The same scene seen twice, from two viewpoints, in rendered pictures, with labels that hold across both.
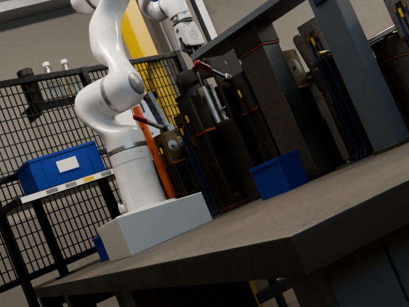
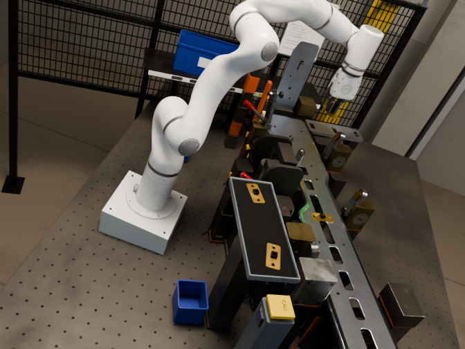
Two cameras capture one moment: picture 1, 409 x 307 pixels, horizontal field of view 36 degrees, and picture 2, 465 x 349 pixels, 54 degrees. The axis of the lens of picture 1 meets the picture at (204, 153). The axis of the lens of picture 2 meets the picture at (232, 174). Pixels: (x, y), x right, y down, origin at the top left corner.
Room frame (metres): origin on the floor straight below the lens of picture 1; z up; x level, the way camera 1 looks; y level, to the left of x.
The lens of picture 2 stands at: (0.80, -0.51, 2.00)
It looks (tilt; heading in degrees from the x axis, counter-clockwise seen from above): 37 degrees down; 23
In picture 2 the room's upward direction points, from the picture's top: 21 degrees clockwise
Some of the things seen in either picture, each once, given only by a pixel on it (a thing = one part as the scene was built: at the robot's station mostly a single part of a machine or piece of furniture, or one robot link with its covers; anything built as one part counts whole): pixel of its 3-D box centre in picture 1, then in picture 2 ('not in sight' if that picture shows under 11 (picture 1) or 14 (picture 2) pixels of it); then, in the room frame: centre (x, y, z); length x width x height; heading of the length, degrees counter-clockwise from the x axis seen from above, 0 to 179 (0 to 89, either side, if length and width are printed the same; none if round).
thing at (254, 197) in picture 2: not in sight; (255, 192); (1.82, -0.16, 1.17); 0.08 x 0.04 x 0.01; 52
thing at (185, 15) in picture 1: (181, 19); (353, 67); (2.38, -0.12, 1.44); 0.09 x 0.08 x 0.03; 137
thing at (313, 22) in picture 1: (342, 87); (286, 311); (1.76, -0.43, 0.90); 0.13 x 0.08 x 0.41; 134
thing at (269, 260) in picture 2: not in sight; (273, 255); (1.65, -0.34, 1.17); 0.08 x 0.04 x 0.01; 30
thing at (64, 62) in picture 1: (70, 79); not in sight; (2.92, 0.45, 1.53); 0.07 x 0.07 x 0.20
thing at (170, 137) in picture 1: (178, 178); (244, 156); (2.33, 0.12, 0.87); 0.10 x 0.07 x 0.35; 134
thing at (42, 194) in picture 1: (100, 178); (235, 79); (2.63, 0.44, 1.01); 0.90 x 0.22 x 0.03; 134
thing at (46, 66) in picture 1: (53, 82); not in sight; (2.85, 0.52, 1.53); 0.07 x 0.07 x 0.20
